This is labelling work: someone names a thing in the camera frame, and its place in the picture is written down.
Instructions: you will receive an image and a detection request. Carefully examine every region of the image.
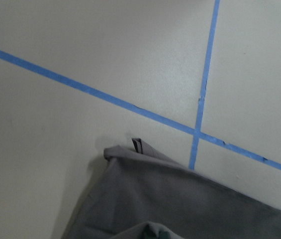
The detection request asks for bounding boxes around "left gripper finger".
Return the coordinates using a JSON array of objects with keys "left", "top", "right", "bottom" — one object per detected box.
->
[{"left": 142, "top": 225, "right": 170, "bottom": 239}]

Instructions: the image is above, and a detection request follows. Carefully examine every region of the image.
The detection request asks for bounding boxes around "brown t-shirt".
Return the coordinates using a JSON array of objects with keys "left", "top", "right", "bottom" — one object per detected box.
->
[{"left": 66, "top": 138, "right": 281, "bottom": 239}]

